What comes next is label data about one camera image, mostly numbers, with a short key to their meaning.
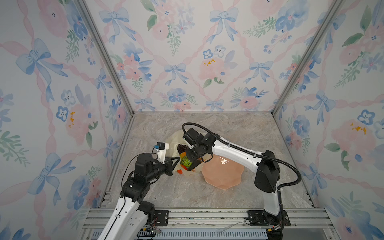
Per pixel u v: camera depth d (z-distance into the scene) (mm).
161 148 630
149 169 575
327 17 723
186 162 872
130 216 487
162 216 749
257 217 730
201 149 592
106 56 863
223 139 578
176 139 762
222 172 890
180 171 823
